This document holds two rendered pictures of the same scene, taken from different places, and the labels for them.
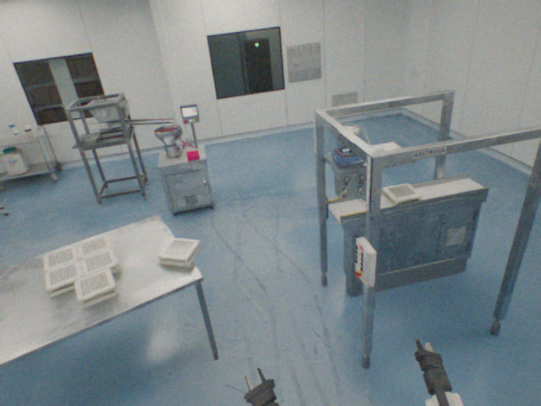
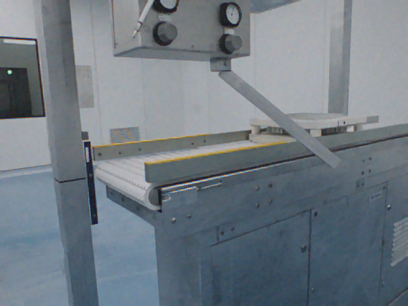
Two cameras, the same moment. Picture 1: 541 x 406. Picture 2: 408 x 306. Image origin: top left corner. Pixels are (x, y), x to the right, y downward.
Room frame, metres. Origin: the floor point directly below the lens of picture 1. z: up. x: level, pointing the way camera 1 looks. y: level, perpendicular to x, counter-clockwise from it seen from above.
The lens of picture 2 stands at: (2.01, -0.41, 1.05)
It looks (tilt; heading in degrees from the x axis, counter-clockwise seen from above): 10 degrees down; 332
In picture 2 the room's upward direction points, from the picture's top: 2 degrees counter-clockwise
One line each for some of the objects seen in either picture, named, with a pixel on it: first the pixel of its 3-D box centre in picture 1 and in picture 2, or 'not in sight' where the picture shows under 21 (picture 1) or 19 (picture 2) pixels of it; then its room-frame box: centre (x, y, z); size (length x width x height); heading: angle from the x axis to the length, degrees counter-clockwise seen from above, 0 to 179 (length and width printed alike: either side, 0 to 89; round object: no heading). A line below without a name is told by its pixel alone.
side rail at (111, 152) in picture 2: (400, 189); (284, 130); (2.88, -1.19, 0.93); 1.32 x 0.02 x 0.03; 98
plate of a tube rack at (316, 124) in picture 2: (401, 192); (306, 120); (2.74, -1.15, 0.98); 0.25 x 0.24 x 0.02; 8
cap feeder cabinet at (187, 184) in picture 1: (188, 180); not in sight; (4.81, 1.06, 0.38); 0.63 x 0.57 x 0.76; 99
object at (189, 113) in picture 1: (193, 127); not in sight; (4.98, 0.87, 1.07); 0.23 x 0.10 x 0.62; 99
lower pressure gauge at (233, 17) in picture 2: not in sight; (231, 14); (2.49, -0.72, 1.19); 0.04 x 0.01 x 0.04; 98
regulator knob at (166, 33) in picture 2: not in sight; (166, 28); (2.47, -0.60, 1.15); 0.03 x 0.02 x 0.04; 98
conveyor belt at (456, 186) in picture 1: (408, 200); (319, 147); (2.75, -1.22, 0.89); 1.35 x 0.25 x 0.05; 98
